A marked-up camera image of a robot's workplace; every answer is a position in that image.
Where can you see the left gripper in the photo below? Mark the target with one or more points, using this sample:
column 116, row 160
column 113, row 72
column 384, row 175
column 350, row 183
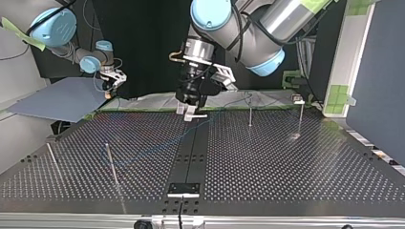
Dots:
column 194, row 87

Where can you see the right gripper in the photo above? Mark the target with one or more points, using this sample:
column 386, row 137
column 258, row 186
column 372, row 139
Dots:
column 110, row 84

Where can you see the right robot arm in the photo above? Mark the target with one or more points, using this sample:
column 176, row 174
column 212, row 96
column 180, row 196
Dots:
column 54, row 27

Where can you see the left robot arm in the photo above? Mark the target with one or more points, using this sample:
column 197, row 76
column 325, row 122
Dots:
column 270, row 22

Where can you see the grey board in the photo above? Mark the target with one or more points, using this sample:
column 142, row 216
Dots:
column 60, row 98

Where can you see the black panel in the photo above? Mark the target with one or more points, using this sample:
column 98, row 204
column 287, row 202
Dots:
column 143, row 47

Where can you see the connector holder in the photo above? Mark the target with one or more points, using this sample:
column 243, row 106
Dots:
column 183, row 189

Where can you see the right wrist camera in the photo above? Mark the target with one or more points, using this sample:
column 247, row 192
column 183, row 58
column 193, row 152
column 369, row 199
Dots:
column 117, row 76

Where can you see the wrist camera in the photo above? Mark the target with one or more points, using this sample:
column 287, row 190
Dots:
column 224, row 76
column 117, row 76

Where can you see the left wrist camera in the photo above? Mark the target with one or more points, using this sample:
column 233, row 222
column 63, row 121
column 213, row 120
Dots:
column 224, row 76

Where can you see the metal post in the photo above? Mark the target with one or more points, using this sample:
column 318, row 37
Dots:
column 250, row 114
column 54, row 160
column 112, row 163
column 300, row 111

